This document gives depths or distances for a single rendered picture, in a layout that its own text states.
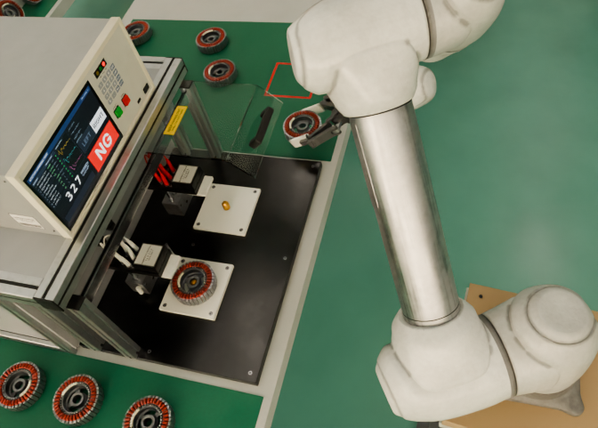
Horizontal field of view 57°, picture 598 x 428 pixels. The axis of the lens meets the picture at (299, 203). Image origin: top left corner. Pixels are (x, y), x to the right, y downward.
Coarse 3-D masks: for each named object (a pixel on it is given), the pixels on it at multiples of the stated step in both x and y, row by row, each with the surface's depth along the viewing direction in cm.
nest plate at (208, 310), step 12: (180, 264) 144; (216, 264) 143; (228, 264) 142; (216, 276) 141; (228, 276) 140; (168, 288) 141; (216, 288) 138; (168, 300) 139; (216, 300) 137; (180, 312) 136; (192, 312) 136; (204, 312) 135; (216, 312) 135
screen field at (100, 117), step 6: (96, 114) 115; (102, 114) 117; (96, 120) 115; (102, 120) 117; (90, 126) 114; (96, 126) 116; (90, 132) 114; (96, 132) 116; (84, 138) 112; (90, 138) 114; (78, 144) 111; (84, 144) 113; (84, 150) 113
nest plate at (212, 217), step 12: (216, 192) 156; (228, 192) 156; (240, 192) 155; (252, 192) 154; (204, 204) 155; (216, 204) 154; (240, 204) 152; (252, 204) 152; (204, 216) 152; (216, 216) 151; (228, 216) 151; (240, 216) 150; (204, 228) 150; (216, 228) 149; (228, 228) 149; (240, 228) 148
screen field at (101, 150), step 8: (104, 128) 118; (112, 128) 121; (104, 136) 119; (112, 136) 121; (96, 144) 116; (104, 144) 119; (112, 144) 122; (96, 152) 117; (104, 152) 119; (96, 160) 117; (104, 160) 119; (96, 168) 117
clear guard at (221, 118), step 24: (192, 96) 138; (216, 96) 137; (240, 96) 135; (264, 96) 137; (168, 120) 135; (192, 120) 134; (216, 120) 132; (240, 120) 131; (168, 144) 130; (192, 144) 129; (216, 144) 128; (240, 144) 128; (264, 144) 132; (240, 168) 126
